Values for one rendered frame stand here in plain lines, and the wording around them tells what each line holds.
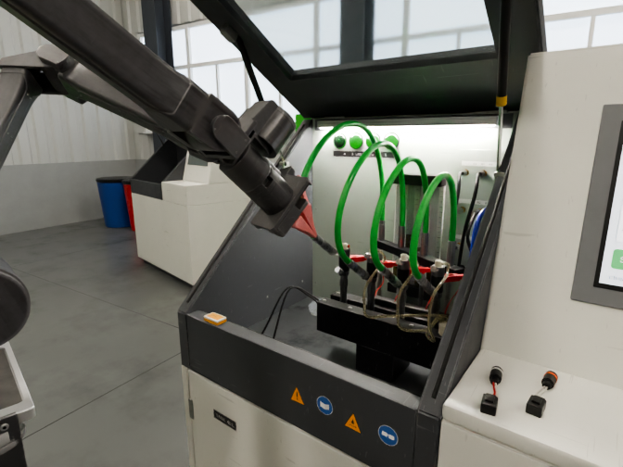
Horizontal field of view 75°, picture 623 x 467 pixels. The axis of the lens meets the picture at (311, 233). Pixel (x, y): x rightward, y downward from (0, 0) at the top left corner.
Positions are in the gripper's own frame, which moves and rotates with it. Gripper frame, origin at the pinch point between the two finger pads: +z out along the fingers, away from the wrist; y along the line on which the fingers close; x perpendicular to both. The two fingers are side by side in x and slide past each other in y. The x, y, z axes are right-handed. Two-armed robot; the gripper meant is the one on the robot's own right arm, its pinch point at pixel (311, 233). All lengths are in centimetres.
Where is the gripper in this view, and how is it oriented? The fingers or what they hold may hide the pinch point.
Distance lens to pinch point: 69.1
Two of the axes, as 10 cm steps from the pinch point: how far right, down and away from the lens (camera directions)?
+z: 5.7, 5.7, 6.0
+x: -6.2, -1.8, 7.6
